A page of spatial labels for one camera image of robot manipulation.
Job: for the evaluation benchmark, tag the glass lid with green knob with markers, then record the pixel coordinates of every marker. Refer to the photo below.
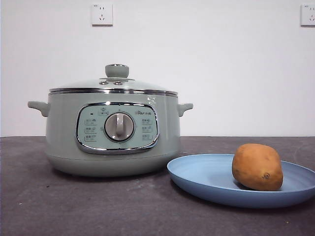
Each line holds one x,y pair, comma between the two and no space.
116,71

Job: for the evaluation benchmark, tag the brown potato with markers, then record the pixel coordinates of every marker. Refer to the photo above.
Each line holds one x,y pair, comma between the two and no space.
257,167

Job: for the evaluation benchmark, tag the blue round plate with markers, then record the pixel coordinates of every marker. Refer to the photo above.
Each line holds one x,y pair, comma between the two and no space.
209,177

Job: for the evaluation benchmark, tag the pale green electric steamer pot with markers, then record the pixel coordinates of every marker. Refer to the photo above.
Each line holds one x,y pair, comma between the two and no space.
64,137

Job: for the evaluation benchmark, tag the white wall socket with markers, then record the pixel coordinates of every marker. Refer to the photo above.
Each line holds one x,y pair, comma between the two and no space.
308,15
102,14

